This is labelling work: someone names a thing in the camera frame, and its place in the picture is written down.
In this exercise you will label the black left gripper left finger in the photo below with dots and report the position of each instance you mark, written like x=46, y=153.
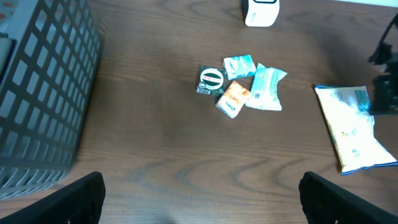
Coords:
x=79, y=202

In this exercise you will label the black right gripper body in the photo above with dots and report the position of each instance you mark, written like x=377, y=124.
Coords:
x=385, y=85

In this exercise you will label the dark grey plastic basket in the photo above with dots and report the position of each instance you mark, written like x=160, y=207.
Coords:
x=50, y=54

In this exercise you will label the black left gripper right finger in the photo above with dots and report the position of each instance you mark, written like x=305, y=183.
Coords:
x=325, y=202

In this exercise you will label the teal white snack packet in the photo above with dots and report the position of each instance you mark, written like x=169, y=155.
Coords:
x=263, y=94

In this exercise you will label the small orange candy box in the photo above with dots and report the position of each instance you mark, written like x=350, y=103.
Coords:
x=233, y=99

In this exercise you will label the white barcode scanner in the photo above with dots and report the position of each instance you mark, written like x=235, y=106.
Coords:
x=260, y=13

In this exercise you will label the small teal candy box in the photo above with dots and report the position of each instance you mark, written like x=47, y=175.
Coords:
x=239, y=66

